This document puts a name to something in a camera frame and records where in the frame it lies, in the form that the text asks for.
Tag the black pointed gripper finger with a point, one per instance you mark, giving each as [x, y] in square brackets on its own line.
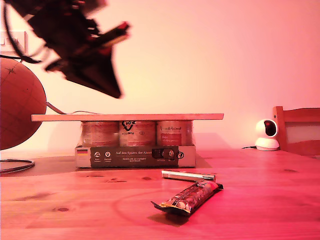
[100, 72]

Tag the snack bar dark printed wrapper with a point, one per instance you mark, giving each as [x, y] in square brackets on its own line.
[192, 197]

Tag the flat wooden board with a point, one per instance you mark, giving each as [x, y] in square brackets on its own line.
[125, 117]

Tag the tin can plain label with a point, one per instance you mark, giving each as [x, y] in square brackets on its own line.
[100, 133]

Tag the tin can black logo label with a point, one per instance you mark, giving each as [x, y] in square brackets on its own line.
[137, 136]

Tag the brown globe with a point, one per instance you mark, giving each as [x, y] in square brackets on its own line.
[17, 105]

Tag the printed cardboard tray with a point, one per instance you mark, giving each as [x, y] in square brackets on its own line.
[135, 157]

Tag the tin can red label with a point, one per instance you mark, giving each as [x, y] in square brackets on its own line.
[173, 133]

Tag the silver metal tube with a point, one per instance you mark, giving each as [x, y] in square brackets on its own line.
[187, 175]

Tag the wooden chair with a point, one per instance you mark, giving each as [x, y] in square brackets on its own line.
[300, 132]

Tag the white wall switch plate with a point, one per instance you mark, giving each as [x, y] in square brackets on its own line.
[21, 41]

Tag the white round security camera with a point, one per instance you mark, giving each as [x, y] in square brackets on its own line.
[267, 136]

